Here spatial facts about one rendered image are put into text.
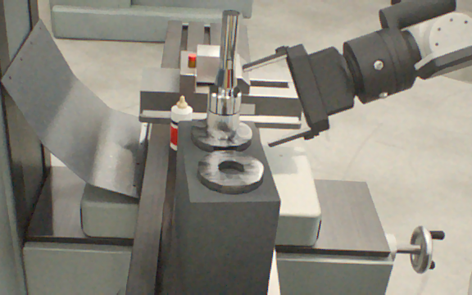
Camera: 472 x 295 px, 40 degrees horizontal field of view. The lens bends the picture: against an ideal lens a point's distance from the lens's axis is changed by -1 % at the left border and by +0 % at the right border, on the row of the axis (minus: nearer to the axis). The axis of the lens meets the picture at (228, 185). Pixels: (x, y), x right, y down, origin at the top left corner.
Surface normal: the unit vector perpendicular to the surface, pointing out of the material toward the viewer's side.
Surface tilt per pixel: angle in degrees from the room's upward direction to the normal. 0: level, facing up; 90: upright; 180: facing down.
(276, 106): 90
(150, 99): 90
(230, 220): 90
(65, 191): 0
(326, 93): 63
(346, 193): 0
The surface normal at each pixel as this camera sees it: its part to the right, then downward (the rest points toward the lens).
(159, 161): 0.07, -0.83
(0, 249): 0.58, 0.47
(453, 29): 0.00, 0.11
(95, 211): 0.02, 0.55
